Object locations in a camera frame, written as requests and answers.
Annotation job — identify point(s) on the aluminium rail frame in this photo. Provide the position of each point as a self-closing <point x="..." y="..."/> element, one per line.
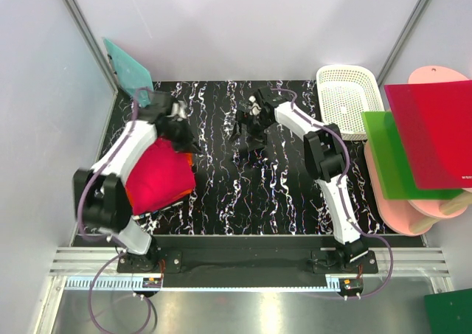
<point x="402" y="261"/>

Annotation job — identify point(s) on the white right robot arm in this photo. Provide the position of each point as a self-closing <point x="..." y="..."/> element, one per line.
<point x="326" y="157"/>

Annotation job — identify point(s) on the orange t shirt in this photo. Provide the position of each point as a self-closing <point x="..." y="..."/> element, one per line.
<point x="184" y="164"/>

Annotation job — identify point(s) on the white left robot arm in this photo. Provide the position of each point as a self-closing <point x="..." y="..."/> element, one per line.
<point x="147" y="169"/>

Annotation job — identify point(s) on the white slotted cable duct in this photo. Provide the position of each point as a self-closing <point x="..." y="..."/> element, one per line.
<point x="139" y="283"/>

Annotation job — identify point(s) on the green translucent plastic sheet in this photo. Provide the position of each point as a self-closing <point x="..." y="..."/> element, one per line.
<point x="394" y="173"/>

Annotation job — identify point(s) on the red translucent plastic sheet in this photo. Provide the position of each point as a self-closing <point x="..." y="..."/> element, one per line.
<point x="434" y="125"/>

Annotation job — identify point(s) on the red t shirt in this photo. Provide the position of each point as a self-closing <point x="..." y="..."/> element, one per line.
<point x="158" y="179"/>

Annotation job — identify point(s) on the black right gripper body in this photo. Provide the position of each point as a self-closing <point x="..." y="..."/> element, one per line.
<point x="256" y="125"/>

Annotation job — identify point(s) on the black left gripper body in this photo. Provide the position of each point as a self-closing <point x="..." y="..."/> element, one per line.
<point x="179" y="134"/>

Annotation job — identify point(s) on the pink round stool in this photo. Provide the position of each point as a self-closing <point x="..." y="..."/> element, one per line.
<point x="416" y="217"/>

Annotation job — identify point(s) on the dark green board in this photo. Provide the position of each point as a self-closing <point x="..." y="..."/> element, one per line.
<point x="449" y="312"/>

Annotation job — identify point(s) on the white plastic basket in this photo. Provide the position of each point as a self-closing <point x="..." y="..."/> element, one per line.
<point x="345" y="92"/>

